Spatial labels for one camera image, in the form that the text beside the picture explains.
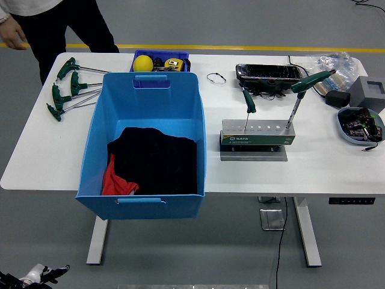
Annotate red cloth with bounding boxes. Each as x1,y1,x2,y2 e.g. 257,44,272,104
101,153,140,196

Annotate thin wire loop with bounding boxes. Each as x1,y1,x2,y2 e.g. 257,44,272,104
206,72,227,85

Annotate small green T-handle hex key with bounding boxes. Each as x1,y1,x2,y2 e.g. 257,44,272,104
241,86,257,131

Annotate black cloth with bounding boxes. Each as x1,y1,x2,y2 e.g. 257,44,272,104
107,126,199,196

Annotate yellow tape measure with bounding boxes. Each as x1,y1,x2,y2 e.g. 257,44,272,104
164,58,185,72

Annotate large light blue plastic box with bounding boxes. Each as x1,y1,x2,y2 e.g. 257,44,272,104
74,71,208,220

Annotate black looped floor cable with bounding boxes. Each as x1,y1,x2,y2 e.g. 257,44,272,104
351,0,385,14

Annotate clear bag of blue parts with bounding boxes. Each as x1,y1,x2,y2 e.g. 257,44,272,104
306,51,362,76

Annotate black adapter cable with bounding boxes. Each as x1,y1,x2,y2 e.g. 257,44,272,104
288,55,328,98

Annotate bag of resistor strips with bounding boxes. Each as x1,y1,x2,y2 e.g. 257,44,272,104
312,71,353,97

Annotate yellow ball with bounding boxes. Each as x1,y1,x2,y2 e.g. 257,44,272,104
133,55,154,72

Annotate black table control panel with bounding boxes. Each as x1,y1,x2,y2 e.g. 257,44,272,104
328,197,376,205

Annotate person's right hand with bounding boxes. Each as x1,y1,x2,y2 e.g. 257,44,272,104
0,14,28,51

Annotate grey foam block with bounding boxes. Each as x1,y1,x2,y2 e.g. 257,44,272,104
348,75,385,114

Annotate white table leg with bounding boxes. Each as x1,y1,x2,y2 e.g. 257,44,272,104
293,197,322,268
86,215,108,266

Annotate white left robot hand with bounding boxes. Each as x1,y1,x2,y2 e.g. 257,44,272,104
25,263,70,284

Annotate large green T-handle hex key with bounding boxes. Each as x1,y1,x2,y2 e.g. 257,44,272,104
285,69,337,131

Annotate dark electronic parts heap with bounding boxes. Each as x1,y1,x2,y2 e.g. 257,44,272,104
341,108,383,142

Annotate grey green hex key stand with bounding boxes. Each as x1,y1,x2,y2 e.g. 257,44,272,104
220,119,297,162

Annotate black power adapter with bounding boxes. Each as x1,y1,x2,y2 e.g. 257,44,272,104
325,90,351,108

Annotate metal floor plate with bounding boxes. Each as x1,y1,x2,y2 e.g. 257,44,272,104
259,208,286,231

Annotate black plastic tray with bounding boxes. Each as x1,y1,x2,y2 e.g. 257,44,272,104
235,63,303,100

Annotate person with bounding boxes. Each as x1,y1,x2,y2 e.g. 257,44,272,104
0,0,120,87

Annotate light blue bowl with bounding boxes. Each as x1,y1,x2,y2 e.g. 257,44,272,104
336,107,385,148

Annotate small dark blue bin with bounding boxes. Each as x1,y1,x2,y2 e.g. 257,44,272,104
129,49,191,73

